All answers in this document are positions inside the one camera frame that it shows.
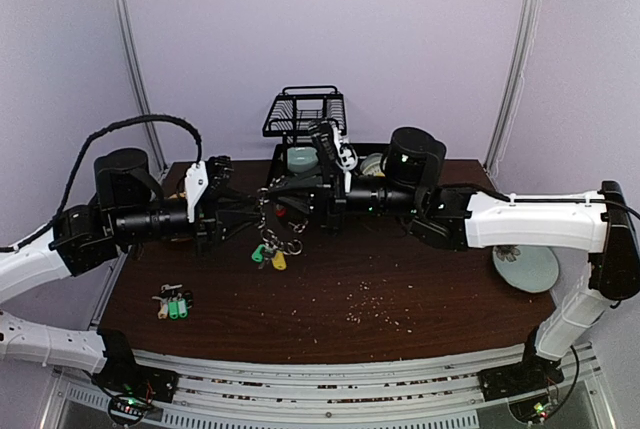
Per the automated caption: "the large keyring with red handle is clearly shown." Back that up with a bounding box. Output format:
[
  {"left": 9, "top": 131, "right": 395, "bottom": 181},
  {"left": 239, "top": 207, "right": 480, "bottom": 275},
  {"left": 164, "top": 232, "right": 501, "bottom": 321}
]
[{"left": 251, "top": 176, "right": 309, "bottom": 271}]

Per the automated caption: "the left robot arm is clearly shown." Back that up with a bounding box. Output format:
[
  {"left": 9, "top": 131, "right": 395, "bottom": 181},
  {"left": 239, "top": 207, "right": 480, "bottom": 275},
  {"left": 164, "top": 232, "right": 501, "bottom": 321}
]
[{"left": 1, "top": 148, "right": 259, "bottom": 402}]

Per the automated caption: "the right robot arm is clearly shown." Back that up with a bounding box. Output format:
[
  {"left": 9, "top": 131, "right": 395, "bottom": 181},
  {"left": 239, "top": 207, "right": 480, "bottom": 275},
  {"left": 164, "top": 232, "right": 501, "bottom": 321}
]
[{"left": 266, "top": 121, "right": 639, "bottom": 401}]

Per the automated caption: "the celadon green bowl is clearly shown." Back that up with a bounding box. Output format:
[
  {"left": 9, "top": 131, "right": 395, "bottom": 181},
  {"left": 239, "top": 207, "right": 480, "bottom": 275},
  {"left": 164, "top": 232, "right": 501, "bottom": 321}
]
[{"left": 286, "top": 146, "right": 319, "bottom": 174}]

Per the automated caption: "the yellow daisy plate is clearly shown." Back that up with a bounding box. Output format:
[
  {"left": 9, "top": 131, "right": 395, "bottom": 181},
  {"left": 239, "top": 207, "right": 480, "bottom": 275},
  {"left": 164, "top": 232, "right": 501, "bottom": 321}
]
[{"left": 360, "top": 158, "right": 384, "bottom": 177}]

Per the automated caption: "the green tagged key bunch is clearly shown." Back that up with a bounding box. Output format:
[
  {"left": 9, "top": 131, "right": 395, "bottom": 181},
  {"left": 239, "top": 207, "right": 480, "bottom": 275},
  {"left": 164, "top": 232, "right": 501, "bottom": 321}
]
[{"left": 151, "top": 284, "right": 194, "bottom": 320}]

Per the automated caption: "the left base circuit board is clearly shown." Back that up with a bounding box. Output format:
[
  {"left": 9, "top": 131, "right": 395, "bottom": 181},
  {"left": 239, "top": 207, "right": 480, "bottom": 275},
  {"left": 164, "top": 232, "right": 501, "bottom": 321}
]
[{"left": 107, "top": 394, "right": 153, "bottom": 425}]

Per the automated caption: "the base circuit board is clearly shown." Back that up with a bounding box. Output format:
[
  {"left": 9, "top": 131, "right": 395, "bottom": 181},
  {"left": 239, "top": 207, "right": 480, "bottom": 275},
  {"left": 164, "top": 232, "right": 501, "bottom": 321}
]
[
  {"left": 107, "top": 394, "right": 153, "bottom": 425},
  {"left": 509, "top": 395, "right": 560, "bottom": 424}
]

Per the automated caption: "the light green flower plate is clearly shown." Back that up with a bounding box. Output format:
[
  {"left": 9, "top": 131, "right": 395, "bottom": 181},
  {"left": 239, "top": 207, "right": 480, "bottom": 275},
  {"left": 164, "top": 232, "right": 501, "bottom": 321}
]
[{"left": 492, "top": 246, "right": 559, "bottom": 294}]

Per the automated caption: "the right base circuit board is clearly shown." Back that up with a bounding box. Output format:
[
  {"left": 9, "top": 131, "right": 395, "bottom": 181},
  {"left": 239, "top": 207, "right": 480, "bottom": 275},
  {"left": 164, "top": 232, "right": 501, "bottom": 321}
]
[{"left": 509, "top": 395, "right": 560, "bottom": 424}]

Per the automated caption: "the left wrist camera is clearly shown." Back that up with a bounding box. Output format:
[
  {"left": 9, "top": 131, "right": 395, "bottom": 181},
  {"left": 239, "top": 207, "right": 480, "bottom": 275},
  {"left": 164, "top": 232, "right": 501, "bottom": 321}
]
[{"left": 184, "top": 156, "right": 232, "bottom": 223}]

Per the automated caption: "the black wire dish rack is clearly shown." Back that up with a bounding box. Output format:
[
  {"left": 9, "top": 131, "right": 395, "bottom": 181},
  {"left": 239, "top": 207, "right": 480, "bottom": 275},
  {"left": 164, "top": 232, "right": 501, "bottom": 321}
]
[{"left": 261, "top": 85, "right": 401, "bottom": 185}]

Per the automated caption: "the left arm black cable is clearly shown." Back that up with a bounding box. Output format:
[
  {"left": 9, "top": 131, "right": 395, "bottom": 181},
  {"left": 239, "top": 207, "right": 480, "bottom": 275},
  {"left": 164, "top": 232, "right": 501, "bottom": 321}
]
[{"left": 0, "top": 114, "right": 204, "bottom": 255}]

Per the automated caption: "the aluminium front rail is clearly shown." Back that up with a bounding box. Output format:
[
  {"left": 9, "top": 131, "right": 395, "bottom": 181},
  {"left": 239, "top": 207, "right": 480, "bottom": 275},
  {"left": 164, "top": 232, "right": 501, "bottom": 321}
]
[{"left": 49, "top": 341, "right": 609, "bottom": 429}]

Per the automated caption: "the left aluminium frame post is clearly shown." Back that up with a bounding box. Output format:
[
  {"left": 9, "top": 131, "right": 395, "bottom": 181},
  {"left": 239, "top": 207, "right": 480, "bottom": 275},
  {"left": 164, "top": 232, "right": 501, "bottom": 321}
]
[{"left": 113, "top": 0, "right": 168, "bottom": 174}]

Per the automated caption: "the aluminium frame post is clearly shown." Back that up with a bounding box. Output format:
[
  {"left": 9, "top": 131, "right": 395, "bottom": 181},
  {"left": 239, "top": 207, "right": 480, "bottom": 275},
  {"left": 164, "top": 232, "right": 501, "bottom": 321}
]
[
  {"left": 484, "top": 0, "right": 541, "bottom": 178},
  {"left": 113, "top": 0, "right": 168, "bottom": 174}
]

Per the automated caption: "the right aluminium frame post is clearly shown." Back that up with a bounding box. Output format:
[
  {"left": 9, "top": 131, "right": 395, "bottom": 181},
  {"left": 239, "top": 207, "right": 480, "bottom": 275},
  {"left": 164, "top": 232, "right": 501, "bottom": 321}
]
[{"left": 484, "top": 0, "right": 541, "bottom": 178}]

